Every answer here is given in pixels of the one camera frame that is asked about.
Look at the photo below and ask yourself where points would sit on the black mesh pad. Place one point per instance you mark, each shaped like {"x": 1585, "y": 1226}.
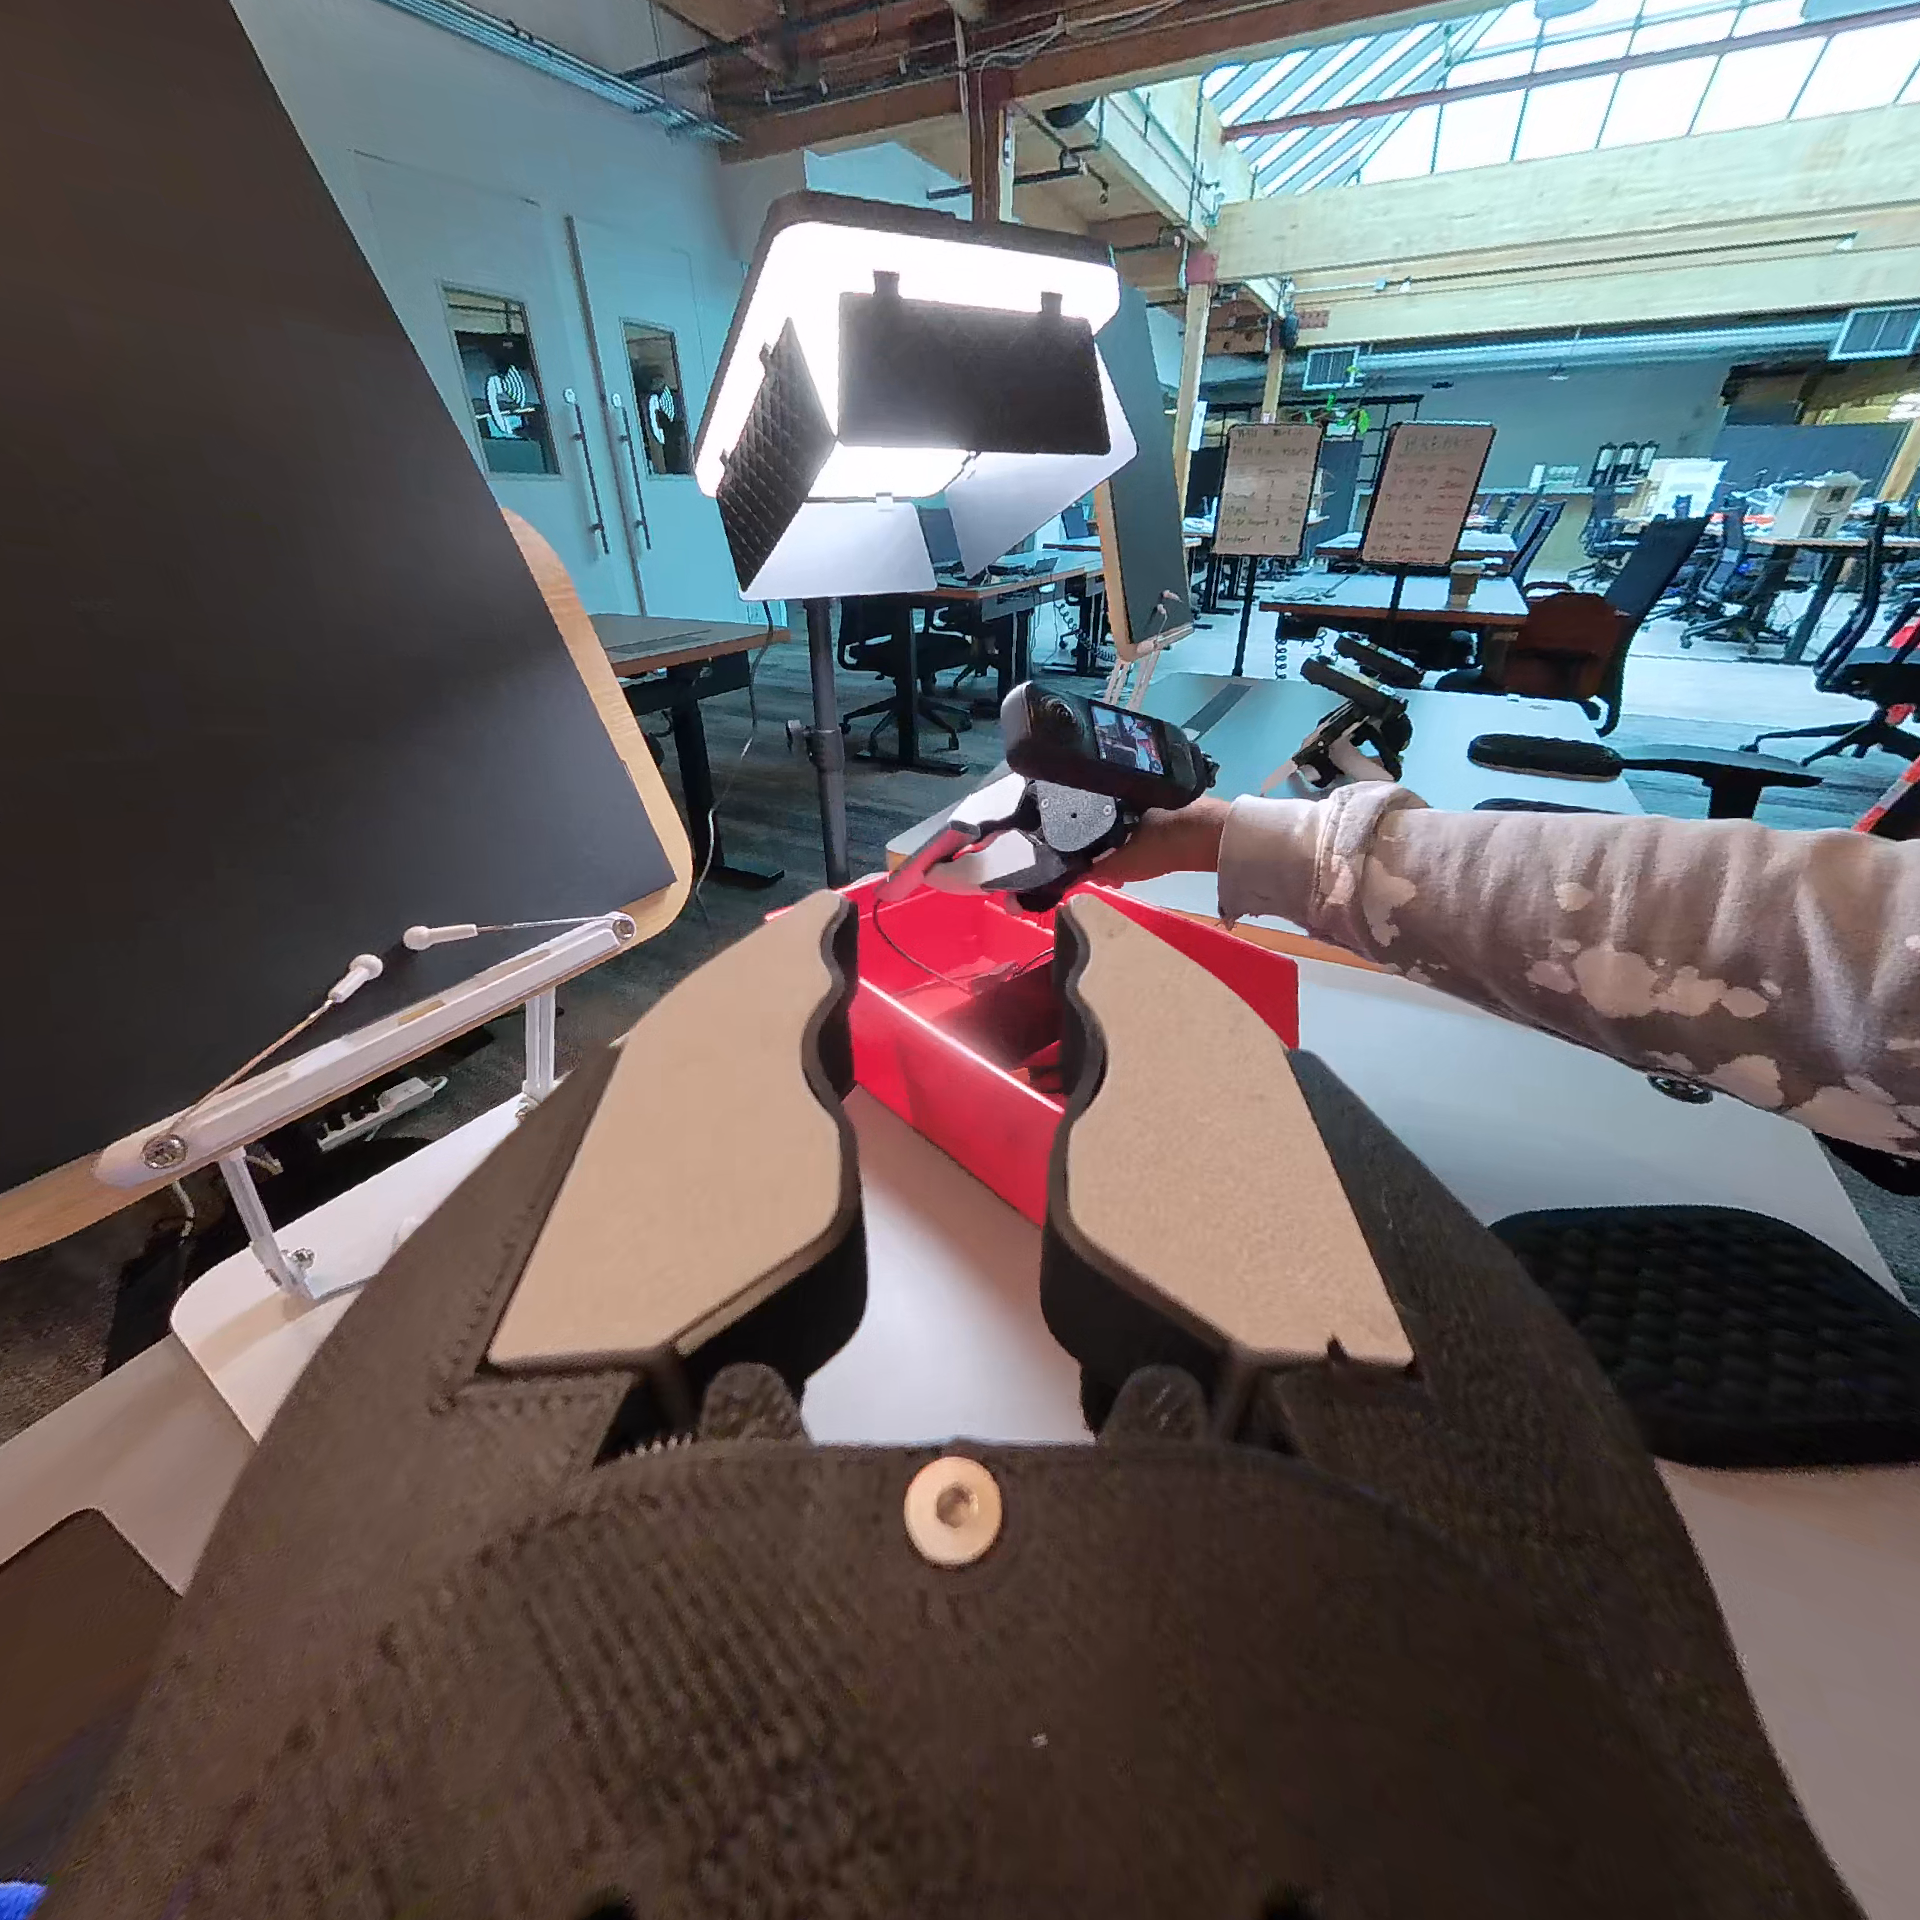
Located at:
{"x": 1724, "y": 1337}

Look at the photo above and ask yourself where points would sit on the brown wooden chair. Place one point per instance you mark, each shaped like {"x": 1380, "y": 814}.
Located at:
{"x": 1569, "y": 646}

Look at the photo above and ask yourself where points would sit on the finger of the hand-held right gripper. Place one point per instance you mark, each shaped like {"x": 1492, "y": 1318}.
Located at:
{"x": 1018, "y": 845}
{"x": 938, "y": 867}

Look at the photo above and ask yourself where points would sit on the black chair armrest pad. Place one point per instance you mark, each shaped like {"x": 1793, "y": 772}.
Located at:
{"x": 1546, "y": 755}
{"x": 1724, "y": 770}

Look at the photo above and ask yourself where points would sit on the grey double door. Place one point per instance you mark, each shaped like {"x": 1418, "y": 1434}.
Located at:
{"x": 511, "y": 524}

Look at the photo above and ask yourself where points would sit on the black office chair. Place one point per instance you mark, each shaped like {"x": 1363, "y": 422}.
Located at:
{"x": 884, "y": 652}
{"x": 1875, "y": 662}
{"x": 1657, "y": 579}

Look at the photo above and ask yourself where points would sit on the cardboard box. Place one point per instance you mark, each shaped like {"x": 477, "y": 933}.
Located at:
{"x": 1818, "y": 505}

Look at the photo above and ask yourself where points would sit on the wooden office desk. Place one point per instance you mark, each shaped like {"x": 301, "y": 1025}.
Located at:
{"x": 1019, "y": 579}
{"x": 674, "y": 638}

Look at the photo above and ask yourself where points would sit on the studio light panel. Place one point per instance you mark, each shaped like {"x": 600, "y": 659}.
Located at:
{"x": 931, "y": 390}

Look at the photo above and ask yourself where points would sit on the person's right hand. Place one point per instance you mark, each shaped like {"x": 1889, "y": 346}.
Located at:
{"x": 1177, "y": 845}

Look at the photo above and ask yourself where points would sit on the grey office desk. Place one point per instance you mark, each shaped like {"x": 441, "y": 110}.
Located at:
{"x": 1395, "y": 593}

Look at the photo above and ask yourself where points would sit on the white board stand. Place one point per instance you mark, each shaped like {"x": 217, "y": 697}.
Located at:
{"x": 375, "y": 1037}

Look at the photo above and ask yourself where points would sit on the black light stand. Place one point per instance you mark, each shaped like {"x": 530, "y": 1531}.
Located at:
{"x": 826, "y": 721}

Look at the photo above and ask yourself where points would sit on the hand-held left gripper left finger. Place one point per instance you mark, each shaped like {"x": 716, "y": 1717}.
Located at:
{"x": 690, "y": 1172}

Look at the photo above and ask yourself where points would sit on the red plastic bin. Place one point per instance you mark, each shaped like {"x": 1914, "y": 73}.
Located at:
{"x": 944, "y": 1103}

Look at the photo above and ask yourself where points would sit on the black tool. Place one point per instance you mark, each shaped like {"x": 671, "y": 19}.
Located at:
{"x": 1357, "y": 705}

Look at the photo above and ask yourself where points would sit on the whiteboard on stand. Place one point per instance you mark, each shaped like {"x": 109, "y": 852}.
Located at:
{"x": 1266, "y": 487}
{"x": 1424, "y": 487}

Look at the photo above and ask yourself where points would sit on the black board with wooden edge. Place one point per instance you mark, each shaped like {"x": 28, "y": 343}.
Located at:
{"x": 225, "y": 601}
{"x": 1148, "y": 524}

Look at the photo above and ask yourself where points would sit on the brown paper cup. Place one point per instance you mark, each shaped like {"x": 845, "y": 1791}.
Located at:
{"x": 1465, "y": 587}

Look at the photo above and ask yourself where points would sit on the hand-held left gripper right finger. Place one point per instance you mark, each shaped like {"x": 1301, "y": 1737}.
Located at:
{"x": 1200, "y": 1185}

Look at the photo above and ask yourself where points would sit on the person's right forearm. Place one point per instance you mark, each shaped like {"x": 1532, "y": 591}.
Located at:
{"x": 1575, "y": 945}

